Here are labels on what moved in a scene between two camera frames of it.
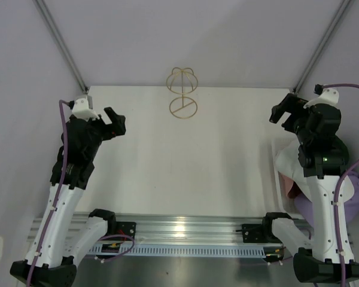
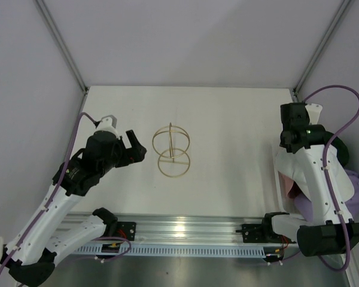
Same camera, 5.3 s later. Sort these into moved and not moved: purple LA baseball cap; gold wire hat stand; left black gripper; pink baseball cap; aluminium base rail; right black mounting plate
Moved: left black gripper; gold wire hat stand
Not moved: purple LA baseball cap; aluminium base rail; pink baseball cap; right black mounting plate
